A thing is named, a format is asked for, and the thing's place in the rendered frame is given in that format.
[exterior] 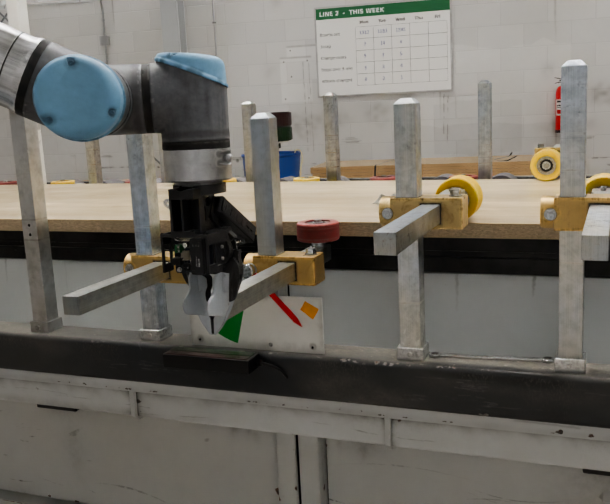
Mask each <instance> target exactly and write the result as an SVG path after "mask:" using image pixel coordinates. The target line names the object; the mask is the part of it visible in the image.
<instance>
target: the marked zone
mask: <svg viewBox="0 0 610 504"><path fill-rule="evenodd" d="M243 311H244V310H243ZM243 311H242V312H240V313H238V314H237V315H235V316H233V317H232V318H230V319H228V320H227V321H226V322H225V324H224V326H223V327H222V329H221V330H220V332H219V334H220V335H222V336H223V337H225V338H227V339H229V340H231V341H233V342H236V343H238V340H239V334H240V328H241V322H242V317H243Z"/></svg>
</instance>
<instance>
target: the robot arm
mask: <svg viewBox="0 0 610 504"><path fill-rule="evenodd" d="M154 61H155V62H156V63H150V64H118V65H107V64H105V63H104V62H102V61H100V60H98V59H96V58H94V57H91V56H87V55H82V54H80V53H77V52H75V51H73V50H70V49H68V48H66V47H63V46H61V45H59V44H57V43H54V42H51V41H49V40H47V39H45V38H40V37H34V36H32V35H29V34H27V33H25V32H22V31H20V30H18V29H15V28H13V27H11V26H8V25H6V24H4V23H1V22H0V106H3V107H5V108H7V109H10V110H11V111H12V112H13V113H15V114H17V115H20V116H22V117H25V118H27V119H29V120H32V121H34V122H37V123H39V124H42V125H44V126H46V127H47V128H48V129H49V130H51V131H52V132H53V133H55V134H56V135H58V136H60V137H62V138H65V139H68V140H71V141H77V142H89V141H94V140H98V139H100V138H103V137H105V136H110V135H131V134H147V133H148V134H149V133H161V137H162V150H163V162H164V175H165V181H166V182H167V183H175V184H173V189H168V196H169V210H170V223H171V232H167V233H163V234H160V239H161V252H162V266H163V273H166V272H169V271H172V270H174V265H176V272H177V273H182V275H183V278H184V279H185V281H186V283H187V284H188V286H189V291H188V294H187V295H186V297H185V298H184V300H183V303H182V307H183V311H184V313H185V314H187V315H198V316H199V318H200V321H201V322H202V324H203V326H204V327H205V328H206V330H207V331H208V332H209V334H211V335H212V334H214V335H216V334H218V333H219V332H220V330H221V329H222V327H223V326H224V324H225V322H226V321H227V318H228V316H229V314H230V312H231V309H232V307H233V304H234V301H235V299H236V297H237V294H238V291H239V288H240V285H241V282H242V278H243V263H242V259H241V252H242V250H241V249H238V248H237V245H243V244H245V243H254V238H255V232H256V227H255V226H254V225H253V224H252V223H251V222H250V221H249V220H248V219H247V218H246V217H245V216H244V215H243V214H242V213H241V212H240V211H239V210H237V209H236V208H235V207H234V206H233V205H232V204H231V203H230V202H229V201H228V200H227V199H226V198H225V197H224V196H214V194H218V193H224V192H226V182H224V180H229V179H231V178H232V159H233V156H232V155H231V147H230V129H229V113H228V96H227V88H228V84H227V81H226V71H225V65H224V62H223V61H222V60H221V59H220V58H218V57H216V56H212V55H206V54H197V53H180V52H178V53H172V52H164V53H158V54H157V55H156V57H155V58H154ZM168 243H169V252H170V262H169V263H166V260H165V247H164V245H165V244H168ZM172 244H174V251H175V257H173V250H172ZM210 274H215V275H214V278H213V279H212V276H211V275H210ZM212 287H213V293H212V295H211V289H212Z"/></svg>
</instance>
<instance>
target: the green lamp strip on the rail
mask: <svg viewBox="0 0 610 504"><path fill-rule="evenodd" d="M171 350H177V351H189V352H202V353H214V354H227V355H239V356H250V357H251V356H253V355H254V354H255V353H251V352H238V351H226V350H213V349H200V348H187V347H175V348H173V349H171Z"/></svg>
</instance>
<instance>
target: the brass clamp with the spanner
mask: <svg viewBox="0 0 610 504"><path fill-rule="evenodd" d="M305 253H306V252H300V251H284V252H282V253H280V254H278V255H258V253H248V254H247V255H246V257H245V259H244V264H247V263H253V264H254V265H255V266H256V268H257V273H259V272H261V271H263V270H265V269H267V268H269V267H271V266H273V265H275V264H277V263H279V262H286V263H295V272H296V280H294V281H293V282H291V283H289V284H288V285H301V286H316V285H317V284H319V283H321V282H322V281H324V280H325V267H324V252H316V253H317V255H312V256H307V255H305Z"/></svg>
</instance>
